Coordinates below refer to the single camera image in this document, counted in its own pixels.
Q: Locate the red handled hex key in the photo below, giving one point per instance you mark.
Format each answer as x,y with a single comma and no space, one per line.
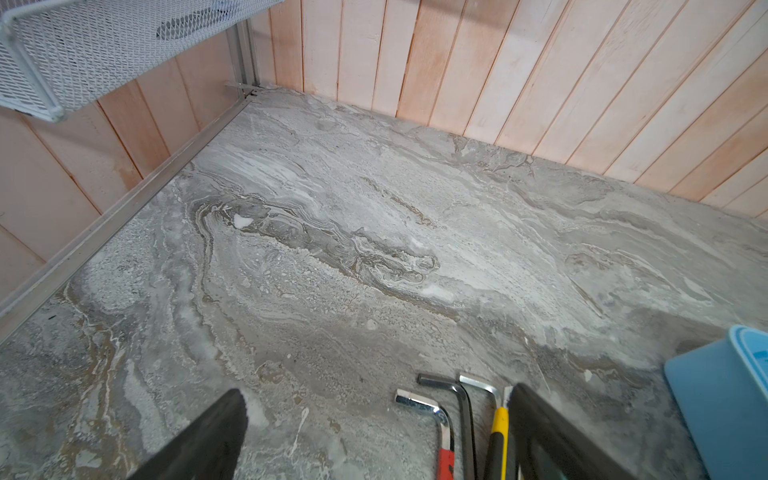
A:
446,443

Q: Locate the white wire mesh shelf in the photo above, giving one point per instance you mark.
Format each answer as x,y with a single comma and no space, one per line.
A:
59,56

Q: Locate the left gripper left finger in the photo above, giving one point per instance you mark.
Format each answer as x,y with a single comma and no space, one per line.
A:
208,448

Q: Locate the yellow black handled screwdriver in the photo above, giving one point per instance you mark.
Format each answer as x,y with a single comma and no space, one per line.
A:
497,454

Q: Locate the left aluminium wall rail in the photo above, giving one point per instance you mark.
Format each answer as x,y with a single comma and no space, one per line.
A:
69,187

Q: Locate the black hex key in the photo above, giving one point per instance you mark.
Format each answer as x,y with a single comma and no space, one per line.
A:
466,422

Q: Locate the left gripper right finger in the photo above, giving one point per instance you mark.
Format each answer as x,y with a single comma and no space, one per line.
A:
548,446

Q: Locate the blue translucent plastic toolbox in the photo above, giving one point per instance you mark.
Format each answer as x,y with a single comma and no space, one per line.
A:
721,390

